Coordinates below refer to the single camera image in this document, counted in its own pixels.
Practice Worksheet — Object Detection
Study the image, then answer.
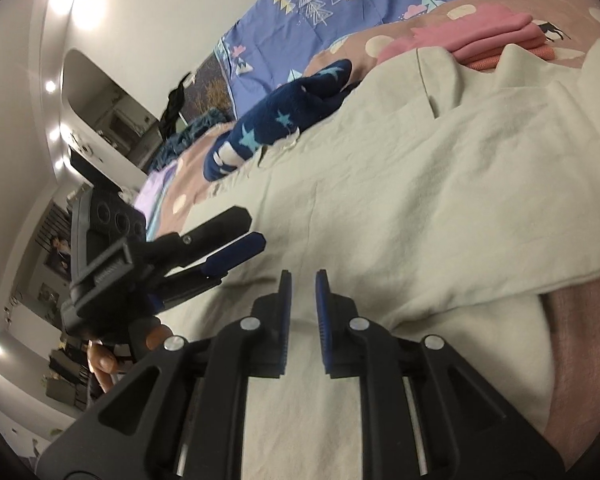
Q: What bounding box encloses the teal blanket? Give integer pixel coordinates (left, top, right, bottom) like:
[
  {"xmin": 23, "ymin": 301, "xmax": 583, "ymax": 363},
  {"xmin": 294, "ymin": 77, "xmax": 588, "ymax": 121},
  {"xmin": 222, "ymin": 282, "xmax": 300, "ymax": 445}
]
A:
[{"xmin": 150, "ymin": 107, "xmax": 236, "ymax": 173}]

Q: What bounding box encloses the black hanging garment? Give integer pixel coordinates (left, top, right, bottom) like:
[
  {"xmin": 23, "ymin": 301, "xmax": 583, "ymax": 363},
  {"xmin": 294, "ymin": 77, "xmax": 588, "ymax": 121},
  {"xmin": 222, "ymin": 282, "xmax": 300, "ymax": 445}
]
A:
[{"xmin": 157, "ymin": 72, "xmax": 196, "ymax": 138}]

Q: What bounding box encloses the person's left hand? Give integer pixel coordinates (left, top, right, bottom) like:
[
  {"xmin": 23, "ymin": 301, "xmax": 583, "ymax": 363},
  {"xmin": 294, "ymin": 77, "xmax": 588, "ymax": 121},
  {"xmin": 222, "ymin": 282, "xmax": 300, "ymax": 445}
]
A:
[{"xmin": 87, "ymin": 327, "xmax": 173, "ymax": 393}]

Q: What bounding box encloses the dark printed cloth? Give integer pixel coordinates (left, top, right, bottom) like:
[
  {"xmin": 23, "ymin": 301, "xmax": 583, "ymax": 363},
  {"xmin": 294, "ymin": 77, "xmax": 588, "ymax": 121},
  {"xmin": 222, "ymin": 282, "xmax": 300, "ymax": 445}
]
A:
[{"xmin": 182, "ymin": 52, "xmax": 236, "ymax": 121}]

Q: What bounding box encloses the beige cotton garment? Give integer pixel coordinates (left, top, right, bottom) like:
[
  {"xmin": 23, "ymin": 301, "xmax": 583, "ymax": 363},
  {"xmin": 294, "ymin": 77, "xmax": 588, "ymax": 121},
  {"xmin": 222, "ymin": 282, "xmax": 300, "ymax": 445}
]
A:
[{"xmin": 155, "ymin": 42, "xmax": 600, "ymax": 480}]

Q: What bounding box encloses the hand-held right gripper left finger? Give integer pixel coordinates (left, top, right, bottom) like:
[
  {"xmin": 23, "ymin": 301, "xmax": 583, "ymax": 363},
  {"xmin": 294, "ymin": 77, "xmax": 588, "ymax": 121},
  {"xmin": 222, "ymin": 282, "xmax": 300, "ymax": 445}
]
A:
[{"xmin": 32, "ymin": 269, "xmax": 293, "ymax": 480}]

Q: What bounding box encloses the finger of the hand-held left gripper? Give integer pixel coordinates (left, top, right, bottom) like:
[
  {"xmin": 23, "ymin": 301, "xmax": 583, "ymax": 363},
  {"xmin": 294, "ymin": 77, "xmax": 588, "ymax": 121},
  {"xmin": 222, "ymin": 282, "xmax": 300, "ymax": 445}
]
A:
[
  {"xmin": 152, "ymin": 205, "xmax": 253, "ymax": 267},
  {"xmin": 155, "ymin": 231, "xmax": 267, "ymax": 311}
]

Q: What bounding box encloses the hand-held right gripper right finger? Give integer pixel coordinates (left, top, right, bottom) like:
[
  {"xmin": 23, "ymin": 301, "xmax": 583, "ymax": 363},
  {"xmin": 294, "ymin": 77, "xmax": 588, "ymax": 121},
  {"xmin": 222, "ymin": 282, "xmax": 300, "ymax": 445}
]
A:
[{"xmin": 315, "ymin": 269, "xmax": 566, "ymax": 480}]

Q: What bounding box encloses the lilac cloth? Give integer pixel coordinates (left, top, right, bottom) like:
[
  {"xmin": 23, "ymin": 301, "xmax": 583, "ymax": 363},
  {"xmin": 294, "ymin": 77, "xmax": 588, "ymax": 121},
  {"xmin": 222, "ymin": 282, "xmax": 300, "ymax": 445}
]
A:
[{"xmin": 132, "ymin": 167, "xmax": 181, "ymax": 216}]

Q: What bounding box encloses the navy star fleece garment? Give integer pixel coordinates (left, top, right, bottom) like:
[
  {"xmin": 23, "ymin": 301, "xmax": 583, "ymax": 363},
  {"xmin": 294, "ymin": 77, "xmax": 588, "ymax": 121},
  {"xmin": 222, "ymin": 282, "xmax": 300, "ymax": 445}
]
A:
[{"xmin": 202, "ymin": 59, "xmax": 366, "ymax": 182}]

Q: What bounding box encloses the wall poster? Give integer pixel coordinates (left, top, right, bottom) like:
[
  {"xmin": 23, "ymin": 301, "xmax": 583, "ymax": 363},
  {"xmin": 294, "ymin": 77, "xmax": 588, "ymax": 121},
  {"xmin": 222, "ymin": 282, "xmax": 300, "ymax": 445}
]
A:
[
  {"xmin": 39, "ymin": 282, "xmax": 61, "ymax": 311},
  {"xmin": 44, "ymin": 235, "xmax": 72, "ymax": 276}
]

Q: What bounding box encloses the pink folded garment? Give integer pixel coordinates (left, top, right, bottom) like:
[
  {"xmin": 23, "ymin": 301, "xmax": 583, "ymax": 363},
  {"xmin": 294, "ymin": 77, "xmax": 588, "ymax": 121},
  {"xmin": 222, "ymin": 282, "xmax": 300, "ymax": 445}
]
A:
[{"xmin": 377, "ymin": 4, "xmax": 548, "ymax": 66}]

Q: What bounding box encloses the coral folded garment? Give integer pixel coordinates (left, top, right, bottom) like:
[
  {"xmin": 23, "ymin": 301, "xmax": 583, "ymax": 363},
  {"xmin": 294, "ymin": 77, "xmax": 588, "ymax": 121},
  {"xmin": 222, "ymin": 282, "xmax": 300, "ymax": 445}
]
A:
[{"xmin": 462, "ymin": 45, "xmax": 553, "ymax": 72}]

